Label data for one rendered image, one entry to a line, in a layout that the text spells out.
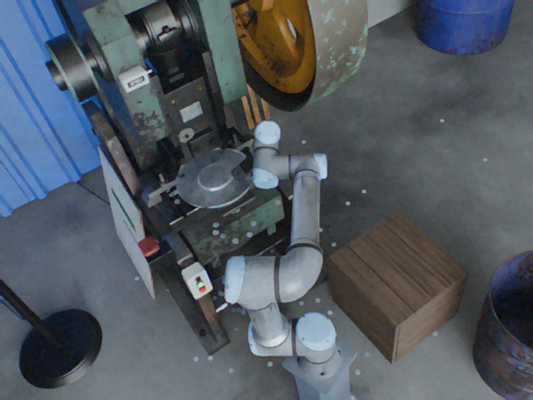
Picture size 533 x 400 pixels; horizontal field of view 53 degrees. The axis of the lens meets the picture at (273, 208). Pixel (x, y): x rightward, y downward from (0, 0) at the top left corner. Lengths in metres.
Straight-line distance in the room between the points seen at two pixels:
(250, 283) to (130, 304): 1.45
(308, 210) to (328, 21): 0.50
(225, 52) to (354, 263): 0.99
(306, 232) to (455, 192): 1.62
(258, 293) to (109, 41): 0.77
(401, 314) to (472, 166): 1.21
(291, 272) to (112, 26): 0.80
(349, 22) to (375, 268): 1.02
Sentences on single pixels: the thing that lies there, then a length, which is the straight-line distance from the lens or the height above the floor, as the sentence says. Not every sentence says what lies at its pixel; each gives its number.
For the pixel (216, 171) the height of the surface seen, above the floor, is 0.79.
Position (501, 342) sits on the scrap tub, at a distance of 2.06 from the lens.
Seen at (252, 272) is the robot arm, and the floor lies 1.09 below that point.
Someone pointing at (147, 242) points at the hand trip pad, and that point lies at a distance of 1.89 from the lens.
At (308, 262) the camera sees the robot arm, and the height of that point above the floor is 1.08.
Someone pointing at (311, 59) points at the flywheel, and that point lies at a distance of 1.65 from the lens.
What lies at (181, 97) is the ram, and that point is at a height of 1.14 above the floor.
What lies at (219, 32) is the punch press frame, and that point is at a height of 1.32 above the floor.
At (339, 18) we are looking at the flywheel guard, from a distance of 1.53.
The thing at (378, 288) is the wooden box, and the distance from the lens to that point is 2.14.
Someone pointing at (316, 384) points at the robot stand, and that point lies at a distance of 1.87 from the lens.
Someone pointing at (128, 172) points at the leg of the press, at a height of 0.69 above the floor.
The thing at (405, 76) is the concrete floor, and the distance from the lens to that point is 3.59.
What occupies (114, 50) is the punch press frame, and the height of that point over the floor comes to 1.40.
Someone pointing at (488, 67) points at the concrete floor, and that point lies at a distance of 3.71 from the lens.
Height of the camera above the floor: 2.19
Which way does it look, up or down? 50 degrees down
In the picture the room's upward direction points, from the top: 11 degrees counter-clockwise
